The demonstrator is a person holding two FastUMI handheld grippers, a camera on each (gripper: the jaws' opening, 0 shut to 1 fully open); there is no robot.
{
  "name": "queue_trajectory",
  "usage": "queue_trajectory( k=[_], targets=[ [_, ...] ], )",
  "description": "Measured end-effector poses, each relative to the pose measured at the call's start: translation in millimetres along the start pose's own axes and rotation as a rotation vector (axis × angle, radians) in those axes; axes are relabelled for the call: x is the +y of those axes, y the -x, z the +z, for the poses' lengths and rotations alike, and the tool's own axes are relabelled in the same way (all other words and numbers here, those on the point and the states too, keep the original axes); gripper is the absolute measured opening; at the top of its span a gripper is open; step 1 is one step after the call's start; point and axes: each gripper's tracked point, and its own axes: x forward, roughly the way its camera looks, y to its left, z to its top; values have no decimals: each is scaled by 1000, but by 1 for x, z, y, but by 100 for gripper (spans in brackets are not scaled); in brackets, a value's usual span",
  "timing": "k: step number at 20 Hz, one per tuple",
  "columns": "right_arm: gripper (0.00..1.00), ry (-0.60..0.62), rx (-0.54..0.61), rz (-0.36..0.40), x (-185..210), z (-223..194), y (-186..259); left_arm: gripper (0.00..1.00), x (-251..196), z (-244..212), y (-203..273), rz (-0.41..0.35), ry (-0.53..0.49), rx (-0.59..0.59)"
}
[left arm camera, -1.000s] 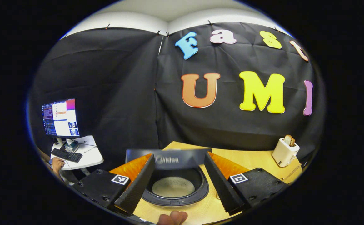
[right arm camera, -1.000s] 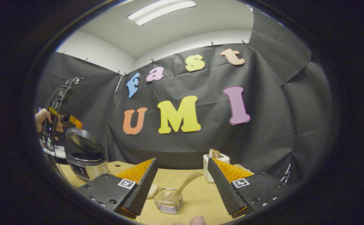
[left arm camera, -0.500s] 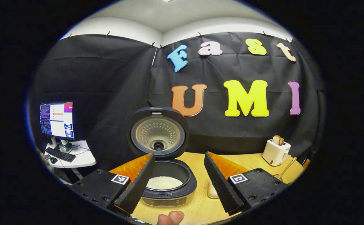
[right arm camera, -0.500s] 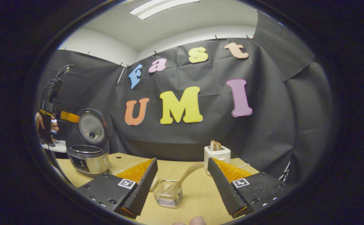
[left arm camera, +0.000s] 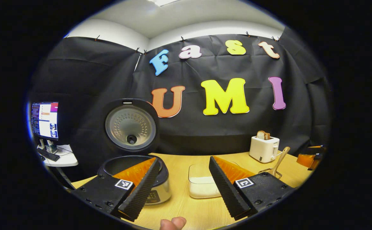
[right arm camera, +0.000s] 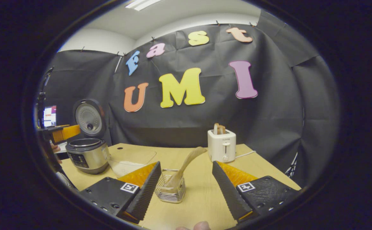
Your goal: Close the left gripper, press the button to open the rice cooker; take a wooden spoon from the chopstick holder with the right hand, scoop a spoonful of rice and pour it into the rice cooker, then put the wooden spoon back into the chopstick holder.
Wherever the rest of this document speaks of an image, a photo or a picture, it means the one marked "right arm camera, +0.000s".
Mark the computer monitor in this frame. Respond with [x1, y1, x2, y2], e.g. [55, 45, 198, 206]
[43, 105, 57, 127]

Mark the clear plastic rice container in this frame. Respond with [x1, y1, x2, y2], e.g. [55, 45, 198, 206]
[108, 149, 157, 178]

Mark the wire chopstick holder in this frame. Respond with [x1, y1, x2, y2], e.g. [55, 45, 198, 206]
[155, 169, 186, 204]

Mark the silver black rice cooker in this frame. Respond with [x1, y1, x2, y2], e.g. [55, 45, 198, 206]
[65, 98, 111, 175]

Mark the ceiling light panel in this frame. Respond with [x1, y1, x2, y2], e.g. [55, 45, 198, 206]
[125, 0, 162, 11]

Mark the white toaster cable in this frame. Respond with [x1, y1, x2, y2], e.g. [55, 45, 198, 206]
[235, 150, 256, 159]

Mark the black backdrop cloth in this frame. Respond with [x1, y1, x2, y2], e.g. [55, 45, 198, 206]
[36, 10, 339, 189]

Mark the white toaster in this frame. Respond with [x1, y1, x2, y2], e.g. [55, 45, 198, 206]
[207, 128, 237, 163]

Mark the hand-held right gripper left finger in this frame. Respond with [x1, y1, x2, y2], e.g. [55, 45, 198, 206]
[77, 161, 162, 224]

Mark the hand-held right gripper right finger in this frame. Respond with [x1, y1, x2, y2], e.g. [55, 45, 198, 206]
[211, 160, 301, 223]

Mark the white rice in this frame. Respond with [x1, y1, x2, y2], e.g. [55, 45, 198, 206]
[115, 161, 146, 177]

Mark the wooden spoon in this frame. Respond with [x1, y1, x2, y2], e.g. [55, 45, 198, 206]
[165, 146, 207, 189]

